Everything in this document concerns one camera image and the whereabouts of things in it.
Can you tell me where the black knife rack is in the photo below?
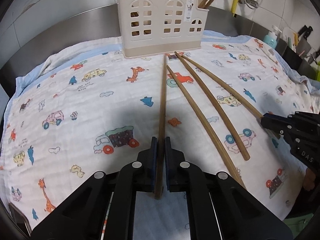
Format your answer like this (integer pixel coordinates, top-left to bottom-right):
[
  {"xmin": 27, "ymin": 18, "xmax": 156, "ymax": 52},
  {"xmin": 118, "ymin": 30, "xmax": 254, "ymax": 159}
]
[{"xmin": 283, "ymin": 25, "xmax": 319, "ymax": 64}]

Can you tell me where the beige plastic utensil holder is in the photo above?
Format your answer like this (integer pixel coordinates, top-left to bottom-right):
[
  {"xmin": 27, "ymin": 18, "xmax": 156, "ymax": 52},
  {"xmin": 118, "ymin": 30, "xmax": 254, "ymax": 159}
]
[{"xmin": 118, "ymin": 0, "xmax": 208, "ymax": 58}]

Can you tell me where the right hand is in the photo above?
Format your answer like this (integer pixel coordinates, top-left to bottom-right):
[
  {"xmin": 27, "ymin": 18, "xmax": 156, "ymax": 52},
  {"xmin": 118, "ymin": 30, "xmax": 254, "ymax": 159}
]
[{"xmin": 303, "ymin": 168, "xmax": 316, "ymax": 191}]

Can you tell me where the white patterned cloth mat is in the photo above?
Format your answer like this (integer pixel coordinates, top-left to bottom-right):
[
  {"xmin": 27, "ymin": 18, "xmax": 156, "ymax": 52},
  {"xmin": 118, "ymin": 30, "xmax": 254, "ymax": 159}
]
[{"xmin": 1, "ymin": 31, "xmax": 319, "ymax": 228}]

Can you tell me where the green plastic basket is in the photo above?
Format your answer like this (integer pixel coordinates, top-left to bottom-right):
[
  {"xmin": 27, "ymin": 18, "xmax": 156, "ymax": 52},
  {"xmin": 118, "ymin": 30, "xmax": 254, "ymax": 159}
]
[{"xmin": 283, "ymin": 214, "xmax": 313, "ymax": 238}]

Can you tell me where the teal soap bottle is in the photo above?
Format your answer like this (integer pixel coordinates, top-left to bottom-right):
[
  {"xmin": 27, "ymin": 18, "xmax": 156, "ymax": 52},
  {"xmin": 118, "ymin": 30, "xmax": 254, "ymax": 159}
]
[{"xmin": 263, "ymin": 25, "xmax": 282, "ymax": 49}]

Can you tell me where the metal water valve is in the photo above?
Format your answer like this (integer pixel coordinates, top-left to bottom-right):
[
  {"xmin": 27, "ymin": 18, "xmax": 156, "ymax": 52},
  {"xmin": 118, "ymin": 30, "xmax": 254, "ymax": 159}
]
[{"xmin": 244, "ymin": 0, "xmax": 259, "ymax": 10}]

